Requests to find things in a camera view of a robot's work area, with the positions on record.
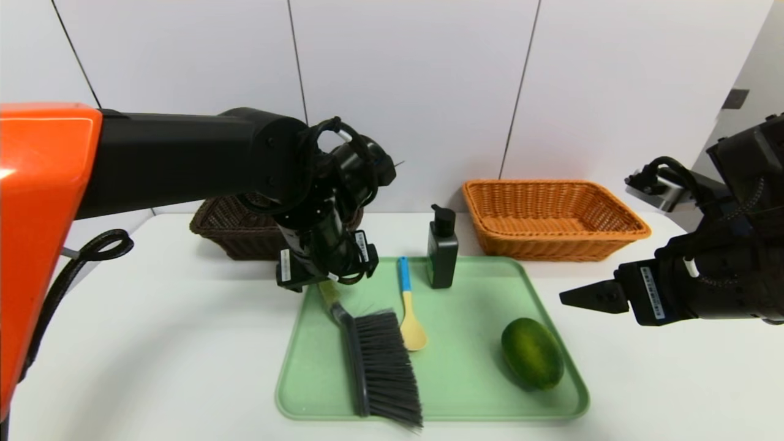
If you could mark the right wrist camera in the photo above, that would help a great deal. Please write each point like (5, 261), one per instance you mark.
(667, 195)

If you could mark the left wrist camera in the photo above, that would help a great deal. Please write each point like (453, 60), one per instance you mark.
(361, 168)

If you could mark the dark grey wall bracket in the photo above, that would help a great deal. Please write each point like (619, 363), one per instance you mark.
(735, 98)

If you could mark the green mango fruit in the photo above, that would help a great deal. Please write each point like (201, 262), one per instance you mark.
(533, 355)

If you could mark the black pump dispenser bottle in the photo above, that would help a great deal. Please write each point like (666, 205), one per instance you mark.
(442, 257)

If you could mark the light green plastic tray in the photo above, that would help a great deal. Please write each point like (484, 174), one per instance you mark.
(465, 367)

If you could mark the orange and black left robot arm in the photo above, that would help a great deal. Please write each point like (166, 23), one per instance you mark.
(184, 159)

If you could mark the dark brown wicker basket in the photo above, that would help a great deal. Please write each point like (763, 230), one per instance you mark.
(236, 239)

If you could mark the orange wicker basket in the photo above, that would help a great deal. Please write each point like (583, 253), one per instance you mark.
(551, 248)

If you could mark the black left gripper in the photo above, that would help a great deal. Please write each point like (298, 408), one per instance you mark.
(293, 269)

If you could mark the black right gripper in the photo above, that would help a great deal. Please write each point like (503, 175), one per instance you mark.
(649, 293)

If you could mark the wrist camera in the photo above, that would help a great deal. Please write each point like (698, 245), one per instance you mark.
(361, 168)
(667, 195)

